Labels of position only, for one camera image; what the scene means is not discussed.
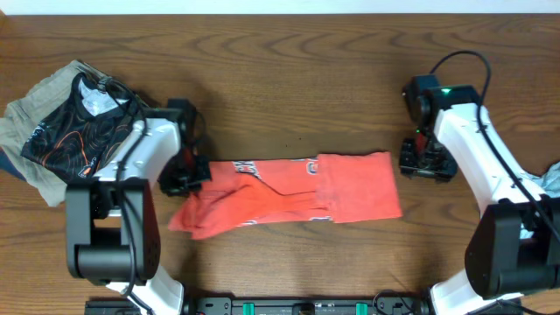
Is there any khaki folded garment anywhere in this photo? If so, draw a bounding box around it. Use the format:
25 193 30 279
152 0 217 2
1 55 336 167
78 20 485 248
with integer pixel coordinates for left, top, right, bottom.
1 60 116 207

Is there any small black base cable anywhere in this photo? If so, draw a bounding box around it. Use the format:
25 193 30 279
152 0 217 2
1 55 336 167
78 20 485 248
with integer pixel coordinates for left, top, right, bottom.
374 288 421 315

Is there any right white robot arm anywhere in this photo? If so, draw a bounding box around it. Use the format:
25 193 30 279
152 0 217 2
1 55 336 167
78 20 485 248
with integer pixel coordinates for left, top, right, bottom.
399 77 559 314

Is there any light blue t-shirt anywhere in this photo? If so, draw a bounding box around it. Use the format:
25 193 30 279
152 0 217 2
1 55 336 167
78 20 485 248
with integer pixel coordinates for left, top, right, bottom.
520 160 560 240

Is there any black orange patterned shirt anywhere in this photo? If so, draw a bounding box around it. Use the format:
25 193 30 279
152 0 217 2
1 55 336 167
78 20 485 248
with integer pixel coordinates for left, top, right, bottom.
21 73 148 183

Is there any navy folded garment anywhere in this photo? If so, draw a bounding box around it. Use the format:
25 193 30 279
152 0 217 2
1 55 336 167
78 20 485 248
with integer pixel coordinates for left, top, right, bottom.
0 149 25 181

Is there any red t-shirt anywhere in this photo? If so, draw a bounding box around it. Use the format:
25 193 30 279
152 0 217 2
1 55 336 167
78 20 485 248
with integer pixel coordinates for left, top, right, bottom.
168 152 402 240

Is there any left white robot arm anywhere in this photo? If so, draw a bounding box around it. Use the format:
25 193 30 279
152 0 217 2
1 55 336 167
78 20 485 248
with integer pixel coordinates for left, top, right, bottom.
65 99 211 314

